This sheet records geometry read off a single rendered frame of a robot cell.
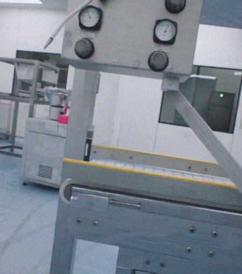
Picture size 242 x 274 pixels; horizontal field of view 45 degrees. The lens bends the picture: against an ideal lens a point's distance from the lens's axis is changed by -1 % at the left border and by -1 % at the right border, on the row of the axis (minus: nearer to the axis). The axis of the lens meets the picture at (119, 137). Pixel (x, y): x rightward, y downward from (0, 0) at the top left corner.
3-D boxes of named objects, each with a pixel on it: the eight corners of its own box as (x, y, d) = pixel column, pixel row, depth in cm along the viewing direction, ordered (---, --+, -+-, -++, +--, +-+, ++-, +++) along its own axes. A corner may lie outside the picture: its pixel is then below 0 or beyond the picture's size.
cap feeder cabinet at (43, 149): (17, 184, 333) (24, 118, 326) (43, 175, 387) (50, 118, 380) (67, 196, 316) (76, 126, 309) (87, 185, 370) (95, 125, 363)
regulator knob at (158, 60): (146, 68, 46) (150, 40, 45) (146, 70, 48) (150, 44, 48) (168, 70, 45) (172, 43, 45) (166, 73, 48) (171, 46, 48)
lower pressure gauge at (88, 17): (76, 27, 47) (79, 3, 47) (78, 29, 49) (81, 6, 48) (99, 29, 47) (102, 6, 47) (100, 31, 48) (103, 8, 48)
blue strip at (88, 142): (77, 208, 84) (86, 138, 82) (77, 207, 84) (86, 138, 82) (82, 209, 84) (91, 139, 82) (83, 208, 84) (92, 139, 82)
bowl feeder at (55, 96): (34, 118, 340) (38, 85, 337) (49, 118, 375) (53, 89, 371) (72, 124, 327) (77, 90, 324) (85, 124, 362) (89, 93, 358)
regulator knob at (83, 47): (69, 54, 47) (73, 26, 47) (73, 58, 49) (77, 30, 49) (90, 57, 47) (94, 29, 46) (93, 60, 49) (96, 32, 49)
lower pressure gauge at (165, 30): (151, 40, 46) (155, 16, 46) (151, 43, 48) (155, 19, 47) (175, 43, 46) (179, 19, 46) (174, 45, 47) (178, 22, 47)
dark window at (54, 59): (10, 99, 659) (16, 50, 649) (10, 99, 660) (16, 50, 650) (63, 107, 623) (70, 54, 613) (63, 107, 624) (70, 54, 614)
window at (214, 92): (157, 122, 569) (167, 61, 559) (158, 122, 570) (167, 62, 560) (233, 134, 532) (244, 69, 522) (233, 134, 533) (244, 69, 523)
